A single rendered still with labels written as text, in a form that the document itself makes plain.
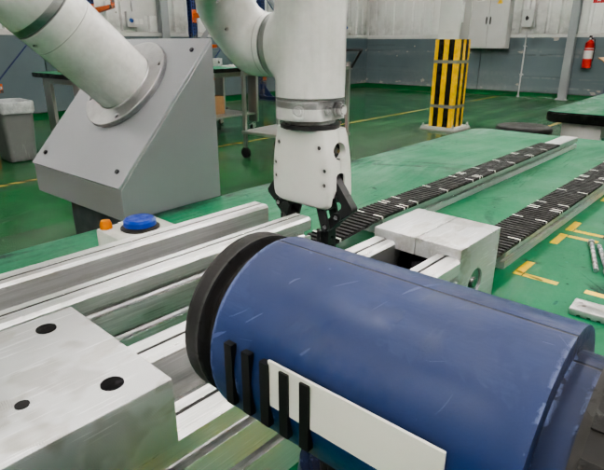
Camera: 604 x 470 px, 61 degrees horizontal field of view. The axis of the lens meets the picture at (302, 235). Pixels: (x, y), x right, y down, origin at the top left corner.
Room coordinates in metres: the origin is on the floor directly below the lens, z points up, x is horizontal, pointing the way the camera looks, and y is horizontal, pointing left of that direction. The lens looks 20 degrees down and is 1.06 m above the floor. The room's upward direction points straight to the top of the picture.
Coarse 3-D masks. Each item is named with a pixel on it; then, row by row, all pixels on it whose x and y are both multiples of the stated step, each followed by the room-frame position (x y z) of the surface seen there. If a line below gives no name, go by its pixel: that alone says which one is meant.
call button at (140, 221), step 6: (132, 216) 0.61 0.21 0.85; (138, 216) 0.61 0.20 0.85; (144, 216) 0.61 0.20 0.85; (150, 216) 0.62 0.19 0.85; (126, 222) 0.60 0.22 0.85; (132, 222) 0.60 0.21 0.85; (138, 222) 0.60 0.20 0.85; (144, 222) 0.60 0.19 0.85; (150, 222) 0.60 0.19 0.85; (156, 222) 0.61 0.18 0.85; (132, 228) 0.59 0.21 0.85; (138, 228) 0.59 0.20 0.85
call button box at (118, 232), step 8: (120, 224) 0.63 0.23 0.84; (160, 224) 0.63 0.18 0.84; (168, 224) 0.63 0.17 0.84; (104, 232) 0.60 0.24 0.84; (112, 232) 0.59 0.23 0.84; (120, 232) 0.59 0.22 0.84; (128, 232) 0.59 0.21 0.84; (136, 232) 0.59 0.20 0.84; (144, 232) 0.59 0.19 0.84; (104, 240) 0.59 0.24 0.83; (112, 240) 0.58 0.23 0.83
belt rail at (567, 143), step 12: (564, 144) 1.37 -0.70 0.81; (576, 144) 1.45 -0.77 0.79; (540, 156) 1.24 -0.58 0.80; (552, 156) 1.31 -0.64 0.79; (516, 168) 1.15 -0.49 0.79; (528, 168) 1.19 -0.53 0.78; (480, 180) 1.00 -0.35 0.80; (492, 180) 1.04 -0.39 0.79; (456, 192) 0.92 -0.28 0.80; (468, 192) 0.96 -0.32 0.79; (420, 204) 0.83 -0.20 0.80; (432, 204) 0.87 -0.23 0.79; (444, 204) 0.89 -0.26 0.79; (396, 216) 0.77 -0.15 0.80; (372, 228) 0.76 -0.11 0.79
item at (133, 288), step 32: (192, 224) 0.55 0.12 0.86; (224, 224) 0.57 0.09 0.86; (256, 224) 0.61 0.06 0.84; (288, 224) 0.55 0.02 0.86; (64, 256) 0.46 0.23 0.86; (96, 256) 0.46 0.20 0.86; (128, 256) 0.48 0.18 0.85; (160, 256) 0.51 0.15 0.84; (192, 256) 0.46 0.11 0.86; (0, 288) 0.40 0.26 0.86; (32, 288) 0.41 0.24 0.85; (64, 288) 0.43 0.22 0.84; (96, 288) 0.39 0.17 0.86; (128, 288) 0.40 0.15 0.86; (160, 288) 0.44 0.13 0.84; (192, 288) 0.45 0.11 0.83; (0, 320) 0.34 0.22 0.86; (96, 320) 0.38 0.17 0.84; (128, 320) 0.40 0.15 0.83; (160, 320) 0.43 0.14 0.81
